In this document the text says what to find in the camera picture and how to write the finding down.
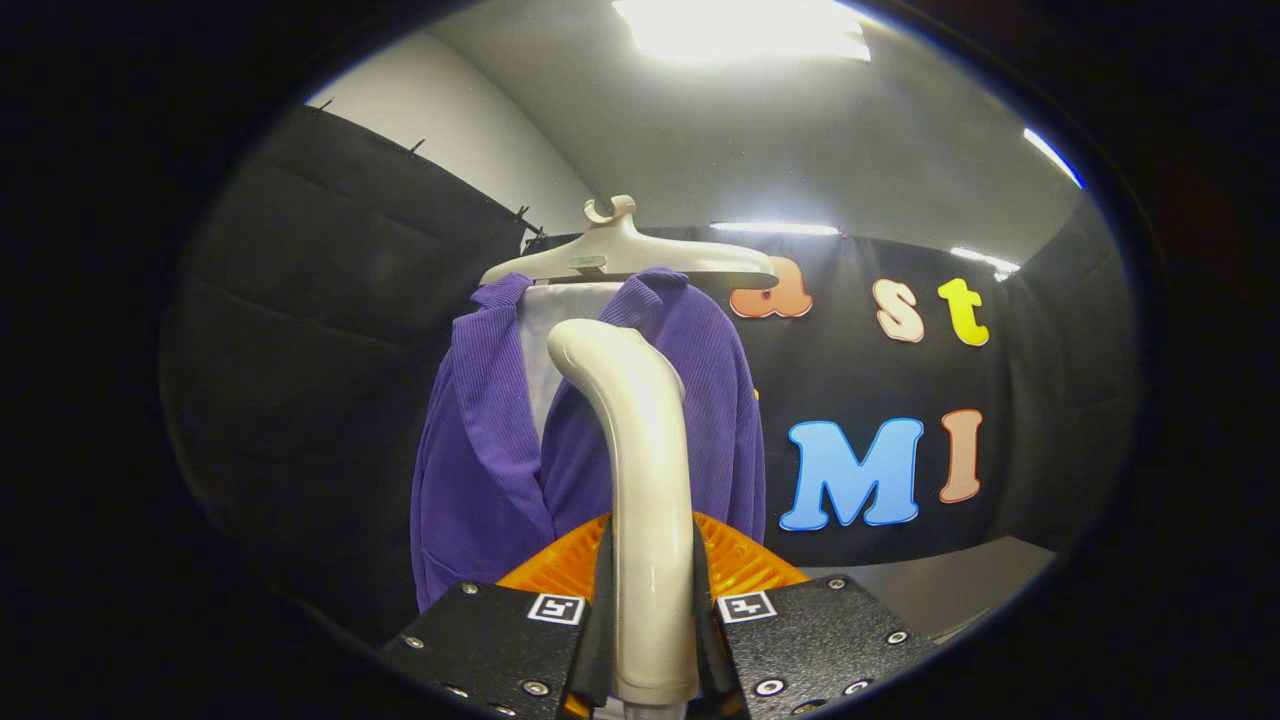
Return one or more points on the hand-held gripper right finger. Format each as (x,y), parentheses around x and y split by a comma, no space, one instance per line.
(810,640)

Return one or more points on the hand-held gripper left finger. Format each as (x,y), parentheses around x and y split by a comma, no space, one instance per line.
(500,650)

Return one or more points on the purple jacket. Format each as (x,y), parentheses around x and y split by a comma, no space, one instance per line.
(480,450)

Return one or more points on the cream clothes hanger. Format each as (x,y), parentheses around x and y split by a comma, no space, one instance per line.
(620,258)

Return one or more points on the grey cabinet with dark top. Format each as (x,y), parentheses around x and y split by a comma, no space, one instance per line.
(940,585)

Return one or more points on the white ironing back pad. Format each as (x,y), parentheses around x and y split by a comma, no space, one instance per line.
(550,330)

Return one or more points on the long ceiling light strip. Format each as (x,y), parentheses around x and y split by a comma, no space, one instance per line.
(775,228)

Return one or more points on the small ceiling light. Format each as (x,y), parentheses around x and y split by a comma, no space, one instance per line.
(985,262)

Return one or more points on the large ceiling light panel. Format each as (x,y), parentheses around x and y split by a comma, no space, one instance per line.
(740,28)

